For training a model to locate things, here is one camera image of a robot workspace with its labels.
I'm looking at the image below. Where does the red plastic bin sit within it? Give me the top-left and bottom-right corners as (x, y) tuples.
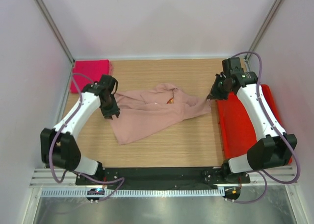
(217, 85), (280, 159)

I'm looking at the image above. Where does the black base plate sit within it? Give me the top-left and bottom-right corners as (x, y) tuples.
(75, 166), (251, 192)

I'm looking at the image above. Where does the right aluminium frame post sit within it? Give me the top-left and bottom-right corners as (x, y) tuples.
(248, 0), (285, 51)

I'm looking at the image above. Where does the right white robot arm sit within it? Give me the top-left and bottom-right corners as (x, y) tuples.
(207, 56), (297, 183)

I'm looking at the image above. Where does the aluminium rail profile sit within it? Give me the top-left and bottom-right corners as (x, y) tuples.
(28, 167), (79, 188)

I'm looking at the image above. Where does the white slotted cable duct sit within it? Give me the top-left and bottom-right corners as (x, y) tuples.
(41, 188), (225, 198)

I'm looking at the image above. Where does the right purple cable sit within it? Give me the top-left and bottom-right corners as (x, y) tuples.
(230, 51), (302, 185)

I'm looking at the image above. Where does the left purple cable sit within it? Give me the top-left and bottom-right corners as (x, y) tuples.
(49, 73), (96, 184)

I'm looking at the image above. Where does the aluminium frame post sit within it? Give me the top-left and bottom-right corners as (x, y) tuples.
(248, 0), (285, 51)
(34, 0), (75, 65)

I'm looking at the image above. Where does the dusty pink t shirt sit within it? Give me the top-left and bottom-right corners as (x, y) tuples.
(110, 83), (211, 145)

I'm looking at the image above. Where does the purple cable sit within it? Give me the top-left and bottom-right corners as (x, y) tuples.
(49, 73), (96, 184)
(230, 51), (302, 185)

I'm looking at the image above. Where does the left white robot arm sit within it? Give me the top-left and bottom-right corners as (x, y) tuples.
(40, 75), (120, 185)

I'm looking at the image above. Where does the left aluminium frame post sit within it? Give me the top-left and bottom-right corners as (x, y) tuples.
(34, 0), (75, 65)

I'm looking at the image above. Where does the folded magenta t shirt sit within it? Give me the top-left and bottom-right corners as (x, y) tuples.
(69, 59), (113, 94)

